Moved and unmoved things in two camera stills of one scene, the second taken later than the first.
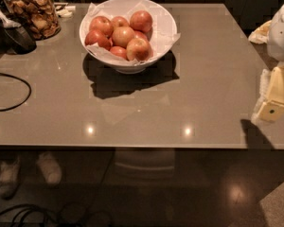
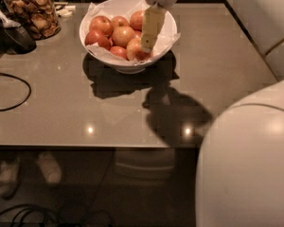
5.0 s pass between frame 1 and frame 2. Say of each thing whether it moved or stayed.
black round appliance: stayed
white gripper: moved
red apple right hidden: stayed
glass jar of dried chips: stayed
